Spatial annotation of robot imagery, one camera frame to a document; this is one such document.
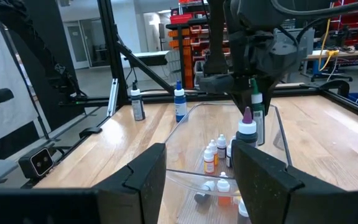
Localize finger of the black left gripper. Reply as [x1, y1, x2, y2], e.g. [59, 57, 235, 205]
[232, 90, 254, 117]
[260, 86, 273, 114]

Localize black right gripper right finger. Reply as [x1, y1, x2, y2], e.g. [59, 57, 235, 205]
[232, 140, 305, 224]

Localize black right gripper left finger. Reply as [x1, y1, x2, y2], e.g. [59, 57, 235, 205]
[96, 142, 168, 224]

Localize large green food coloring bottle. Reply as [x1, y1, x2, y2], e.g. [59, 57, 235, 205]
[249, 77, 267, 147]

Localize large purple food coloring bottle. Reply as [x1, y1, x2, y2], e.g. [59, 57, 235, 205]
[235, 106, 259, 149]

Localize small orange coloring bottle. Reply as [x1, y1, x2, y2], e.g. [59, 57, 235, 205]
[216, 171, 232, 207]

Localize small yellow coloring bottle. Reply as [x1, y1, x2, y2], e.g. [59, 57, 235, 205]
[208, 139, 219, 166]

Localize small orange bottle yellow label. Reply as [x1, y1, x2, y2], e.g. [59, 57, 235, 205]
[203, 146, 216, 175]

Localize small dark green coloring bottle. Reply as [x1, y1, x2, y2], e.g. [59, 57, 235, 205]
[193, 180, 216, 205]

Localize large blue food coloring bottle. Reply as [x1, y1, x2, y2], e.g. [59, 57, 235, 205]
[173, 80, 188, 123]

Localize large black food coloring bottle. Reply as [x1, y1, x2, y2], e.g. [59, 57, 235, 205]
[130, 81, 147, 122]

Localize clear plastic bin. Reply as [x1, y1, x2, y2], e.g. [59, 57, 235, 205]
[162, 101, 293, 224]

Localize red orange parts shelving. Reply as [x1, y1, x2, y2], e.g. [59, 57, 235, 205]
[166, 0, 239, 90]

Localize black table clamp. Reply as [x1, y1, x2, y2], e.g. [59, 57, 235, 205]
[78, 126, 103, 139]

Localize wooden workbench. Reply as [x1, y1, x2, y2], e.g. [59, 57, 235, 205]
[303, 49, 358, 62]

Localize silver aluminium bar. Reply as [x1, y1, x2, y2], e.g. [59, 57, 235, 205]
[106, 78, 119, 118]

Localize red storage shelf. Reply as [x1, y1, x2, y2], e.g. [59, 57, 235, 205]
[331, 0, 358, 47]

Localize white topped desk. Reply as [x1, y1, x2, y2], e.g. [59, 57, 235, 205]
[120, 49, 171, 67]

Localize person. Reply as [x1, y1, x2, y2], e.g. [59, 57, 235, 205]
[0, 7, 40, 150]

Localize yellow cable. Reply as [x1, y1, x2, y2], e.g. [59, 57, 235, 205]
[318, 17, 341, 72]

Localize small black depth camera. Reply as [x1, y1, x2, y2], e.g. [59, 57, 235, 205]
[17, 146, 56, 180]

